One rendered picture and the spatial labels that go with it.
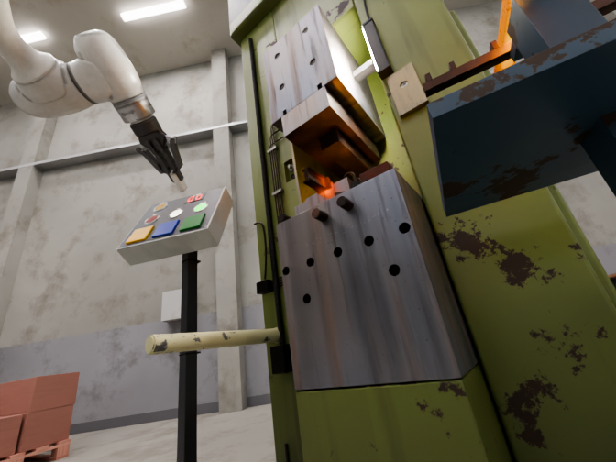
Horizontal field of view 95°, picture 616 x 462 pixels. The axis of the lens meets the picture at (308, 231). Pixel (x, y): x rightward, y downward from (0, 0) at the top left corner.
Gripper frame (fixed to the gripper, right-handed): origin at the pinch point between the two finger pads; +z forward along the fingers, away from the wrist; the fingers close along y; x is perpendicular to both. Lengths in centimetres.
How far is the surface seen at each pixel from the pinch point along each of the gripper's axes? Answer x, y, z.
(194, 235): -11.5, 1.6, 14.6
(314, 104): 18, 49, -7
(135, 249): -11.4, -20.7, 14.9
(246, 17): 115, 21, -38
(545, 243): -39, 92, 20
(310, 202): -10.1, 40.9, 13.4
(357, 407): -61, 44, 33
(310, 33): 46, 53, -25
